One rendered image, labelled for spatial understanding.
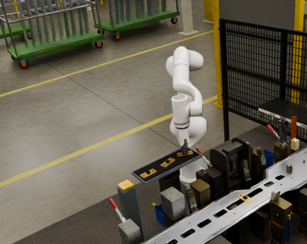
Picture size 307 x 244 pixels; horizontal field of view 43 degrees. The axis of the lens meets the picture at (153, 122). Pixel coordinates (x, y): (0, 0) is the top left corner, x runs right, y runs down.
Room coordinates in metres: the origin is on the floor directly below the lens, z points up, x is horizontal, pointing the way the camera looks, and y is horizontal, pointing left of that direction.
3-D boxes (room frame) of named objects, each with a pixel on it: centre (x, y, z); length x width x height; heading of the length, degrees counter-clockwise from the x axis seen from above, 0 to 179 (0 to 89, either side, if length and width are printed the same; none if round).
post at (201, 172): (1.72, -0.22, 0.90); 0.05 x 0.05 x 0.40; 31
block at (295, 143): (1.97, -0.82, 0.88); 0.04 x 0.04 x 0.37; 31
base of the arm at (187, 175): (2.14, -0.21, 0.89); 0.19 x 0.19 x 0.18
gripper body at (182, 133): (1.82, -0.15, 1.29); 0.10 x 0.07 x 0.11; 6
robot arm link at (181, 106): (1.82, -0.15, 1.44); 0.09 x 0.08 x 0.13; 79
